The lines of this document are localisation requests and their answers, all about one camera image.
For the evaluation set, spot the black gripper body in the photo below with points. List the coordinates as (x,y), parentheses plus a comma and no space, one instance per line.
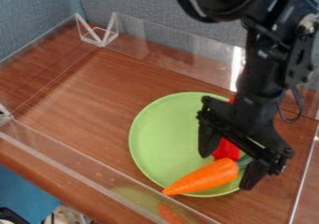
(245,121)

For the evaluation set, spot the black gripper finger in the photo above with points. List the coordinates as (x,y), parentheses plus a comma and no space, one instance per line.
(254,173)
(209,139)

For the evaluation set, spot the orange toy carrot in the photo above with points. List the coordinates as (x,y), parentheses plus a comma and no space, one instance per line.
(216,174)

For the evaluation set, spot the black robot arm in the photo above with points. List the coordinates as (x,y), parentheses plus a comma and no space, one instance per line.
(282,28)

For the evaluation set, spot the green plate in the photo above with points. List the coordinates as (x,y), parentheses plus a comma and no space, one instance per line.
(164,142)

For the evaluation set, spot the red toy block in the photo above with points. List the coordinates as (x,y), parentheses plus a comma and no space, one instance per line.
(228,150)

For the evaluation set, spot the clear acrylic enclosure wall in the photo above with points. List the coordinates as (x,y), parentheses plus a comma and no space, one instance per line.
(70,97)

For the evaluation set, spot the clear acrylic corner bracket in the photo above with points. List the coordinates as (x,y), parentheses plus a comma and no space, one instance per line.
(96,35)

